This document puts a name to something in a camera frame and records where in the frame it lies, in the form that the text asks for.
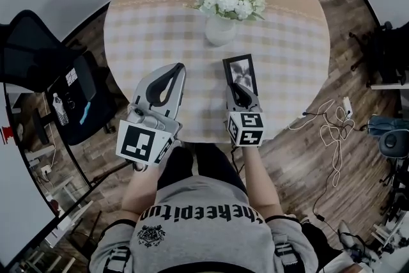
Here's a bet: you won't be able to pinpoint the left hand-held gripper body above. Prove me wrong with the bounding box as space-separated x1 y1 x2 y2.
115 100 183 168

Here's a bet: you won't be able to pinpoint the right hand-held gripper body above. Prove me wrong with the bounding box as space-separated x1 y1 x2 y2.
225 102 265 148

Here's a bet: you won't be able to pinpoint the black picture frame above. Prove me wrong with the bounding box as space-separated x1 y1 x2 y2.
222 54 259 97

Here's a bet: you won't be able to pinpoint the person's left forearm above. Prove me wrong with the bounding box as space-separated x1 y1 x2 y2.
121 150 167 219

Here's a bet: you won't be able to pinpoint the person's right forearm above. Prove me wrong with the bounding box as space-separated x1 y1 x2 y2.
240 143 284 222

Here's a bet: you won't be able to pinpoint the round table with checked cloth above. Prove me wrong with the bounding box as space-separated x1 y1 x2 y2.
104 0 331 144

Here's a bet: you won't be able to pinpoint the person's black trousers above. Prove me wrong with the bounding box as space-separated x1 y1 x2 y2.
157 142 247 195

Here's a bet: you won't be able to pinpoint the light blue strip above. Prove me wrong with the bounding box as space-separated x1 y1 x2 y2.
79 102 93 124

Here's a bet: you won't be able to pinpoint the black flat bag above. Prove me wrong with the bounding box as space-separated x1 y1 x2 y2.
65 55 97 104

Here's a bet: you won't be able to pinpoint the white round vase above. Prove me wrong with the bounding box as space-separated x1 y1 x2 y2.
204 14 237 47

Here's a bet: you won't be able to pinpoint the white patterned paper sheet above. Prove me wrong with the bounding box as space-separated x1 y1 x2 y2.
65 67 79 88

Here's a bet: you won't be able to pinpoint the clear plastic water bottle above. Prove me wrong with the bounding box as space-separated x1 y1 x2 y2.
51 93 70 127

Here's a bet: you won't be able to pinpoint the white power adapter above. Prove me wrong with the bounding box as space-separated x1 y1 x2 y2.
342 97 354 116

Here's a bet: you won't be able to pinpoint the person's grey printed sweatshirt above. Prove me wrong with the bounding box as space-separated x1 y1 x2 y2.
89 175 320 273

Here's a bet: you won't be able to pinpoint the black mesh office chair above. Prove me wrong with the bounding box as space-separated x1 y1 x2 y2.
0 9 118 146

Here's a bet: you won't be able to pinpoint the red small object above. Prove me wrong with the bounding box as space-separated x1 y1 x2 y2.
1 125 14 145

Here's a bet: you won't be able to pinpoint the black swivel chair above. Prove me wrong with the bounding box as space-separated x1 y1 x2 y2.
348 20 409 88

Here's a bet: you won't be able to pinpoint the blue grey padded seat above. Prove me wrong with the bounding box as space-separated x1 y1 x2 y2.
366 114 409 158

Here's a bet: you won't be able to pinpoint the white floor cable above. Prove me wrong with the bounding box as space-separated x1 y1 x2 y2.
288 98 356 188

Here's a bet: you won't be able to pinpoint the black floor cable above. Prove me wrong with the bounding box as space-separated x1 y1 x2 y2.
300 109 369 132

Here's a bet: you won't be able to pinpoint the thin black cable with plug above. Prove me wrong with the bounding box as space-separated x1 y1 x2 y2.
311 185 339 234

